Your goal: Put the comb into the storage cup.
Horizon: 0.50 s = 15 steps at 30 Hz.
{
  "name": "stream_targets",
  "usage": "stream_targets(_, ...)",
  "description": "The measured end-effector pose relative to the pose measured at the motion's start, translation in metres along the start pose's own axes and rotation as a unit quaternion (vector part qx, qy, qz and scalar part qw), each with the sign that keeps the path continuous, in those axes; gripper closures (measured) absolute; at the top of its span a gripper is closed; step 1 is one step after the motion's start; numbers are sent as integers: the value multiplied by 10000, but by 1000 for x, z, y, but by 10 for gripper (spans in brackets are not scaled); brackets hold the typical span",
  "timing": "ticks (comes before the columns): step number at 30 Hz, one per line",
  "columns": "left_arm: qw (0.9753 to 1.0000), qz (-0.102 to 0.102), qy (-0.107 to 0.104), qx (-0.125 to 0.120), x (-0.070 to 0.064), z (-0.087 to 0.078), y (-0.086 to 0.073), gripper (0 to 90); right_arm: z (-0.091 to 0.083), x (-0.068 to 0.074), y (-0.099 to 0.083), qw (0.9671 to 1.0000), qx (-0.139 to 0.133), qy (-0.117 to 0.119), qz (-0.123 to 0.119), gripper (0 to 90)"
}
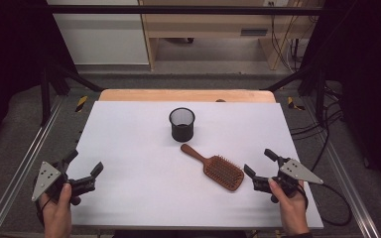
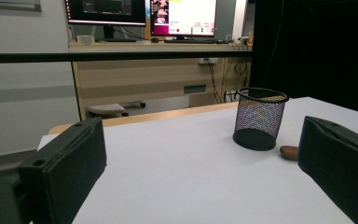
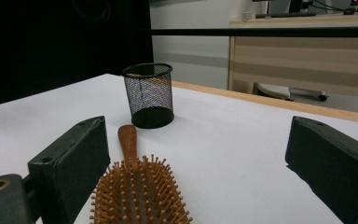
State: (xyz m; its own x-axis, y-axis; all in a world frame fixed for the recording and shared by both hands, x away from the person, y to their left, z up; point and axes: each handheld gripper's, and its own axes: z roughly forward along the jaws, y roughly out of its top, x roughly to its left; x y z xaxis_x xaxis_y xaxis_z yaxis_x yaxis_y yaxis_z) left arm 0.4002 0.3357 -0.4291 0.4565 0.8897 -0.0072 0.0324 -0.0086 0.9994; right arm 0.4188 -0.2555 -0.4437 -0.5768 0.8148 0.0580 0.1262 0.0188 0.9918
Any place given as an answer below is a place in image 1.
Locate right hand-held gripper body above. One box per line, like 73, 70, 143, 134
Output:
252, 156, 324, 203

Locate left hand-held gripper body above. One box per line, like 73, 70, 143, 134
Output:
31, 160, 97, 202

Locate brown wooden hairbrush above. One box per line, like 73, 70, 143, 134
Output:
180, 143, 245, 192

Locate black mesh cup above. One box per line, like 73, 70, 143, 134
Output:
169, 107, 196, 143

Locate person's left hand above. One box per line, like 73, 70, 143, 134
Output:
39, 182, 82, 238

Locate person's right hand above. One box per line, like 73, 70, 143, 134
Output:
267, 178, 311, 236

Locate yellow black tape strip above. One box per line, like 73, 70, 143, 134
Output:
75, 95, 89, 113
287, 96, 306, 111

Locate grey desk label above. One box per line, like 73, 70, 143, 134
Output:
240, 29, 268, 37

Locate white cabinet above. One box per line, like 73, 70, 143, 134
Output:
46, 0, 150, 65

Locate light wooden desk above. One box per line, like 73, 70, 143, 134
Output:
138, 0, 323, 71

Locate aluminium frame rail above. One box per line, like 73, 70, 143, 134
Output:
0, 98, 64, 238
302, 98, 381, 238

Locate black floor cables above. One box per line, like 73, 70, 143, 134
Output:
290, 82, 345, 173

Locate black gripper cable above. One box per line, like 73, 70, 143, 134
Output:
311, 181, 353, 227

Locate black frame brace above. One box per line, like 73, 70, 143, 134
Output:
40, 62, 104, 127
261, 64, 327, 124

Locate hanging desk cables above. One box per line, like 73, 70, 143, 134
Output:
268, 0, 305, 72

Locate black frame crossbar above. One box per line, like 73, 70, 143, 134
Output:
46, 4, 325, 16

